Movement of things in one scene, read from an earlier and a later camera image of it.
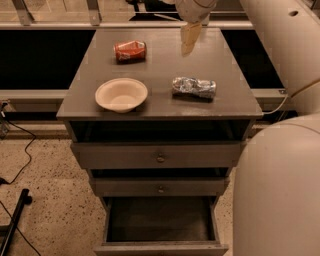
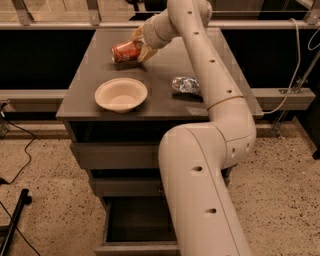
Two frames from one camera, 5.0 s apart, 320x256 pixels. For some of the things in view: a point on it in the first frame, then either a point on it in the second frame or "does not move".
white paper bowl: x=122 y=95 does not move
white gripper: x=192 y=13 → x=149 y=34
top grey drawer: x=157 y=155 does not move
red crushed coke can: x=130 y=52 does not move
